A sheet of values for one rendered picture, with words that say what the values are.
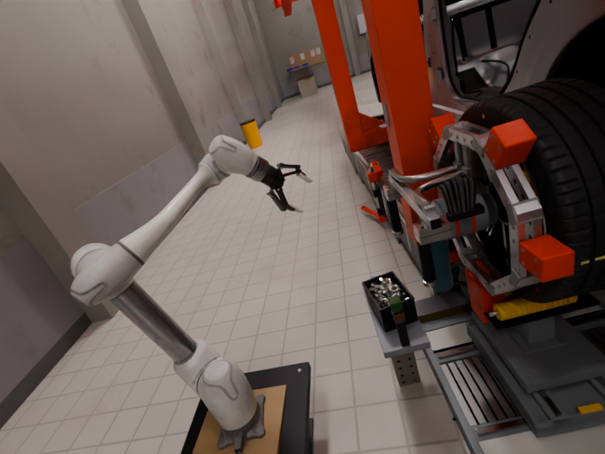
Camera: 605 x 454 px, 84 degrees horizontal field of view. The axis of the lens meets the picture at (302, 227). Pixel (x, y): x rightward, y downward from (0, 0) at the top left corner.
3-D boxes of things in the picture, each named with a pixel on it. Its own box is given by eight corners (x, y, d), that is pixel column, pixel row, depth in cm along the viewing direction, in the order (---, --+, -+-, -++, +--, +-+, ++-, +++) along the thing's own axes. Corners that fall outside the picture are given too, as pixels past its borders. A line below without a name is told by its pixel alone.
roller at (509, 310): (585, 304, 110) (587, 290, 107) (494, 326, 113) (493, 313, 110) (573, 293, 115) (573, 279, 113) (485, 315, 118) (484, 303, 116)
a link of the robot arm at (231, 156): (262, 149, 120) (246, 155, 131) (224, 125, 112) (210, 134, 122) (251, 177, 118) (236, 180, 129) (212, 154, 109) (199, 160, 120)
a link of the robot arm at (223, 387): (230, 440, 117) (205, 396, 109) (208, 413, 131) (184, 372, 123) (266, 406, 126) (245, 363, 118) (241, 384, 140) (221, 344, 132)
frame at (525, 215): (544, 324, 97) (544, 143, 74) (520, 331, 98) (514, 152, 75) (458, 238, 146) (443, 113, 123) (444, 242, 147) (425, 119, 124)
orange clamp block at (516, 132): (525, 161, 85) (538, 137, 77) (493, 171, 86) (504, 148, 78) (511, 141, 89) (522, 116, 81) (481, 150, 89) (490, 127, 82)
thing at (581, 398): (647, 416, 112) (651, 397, 108) (537, 440, 116) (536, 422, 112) (545, 315, 157) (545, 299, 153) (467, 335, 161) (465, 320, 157)
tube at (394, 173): (464, 175, 106) (461, 142, 102) (404, 192, 108) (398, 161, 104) (441, 160, 122) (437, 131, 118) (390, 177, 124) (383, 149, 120)
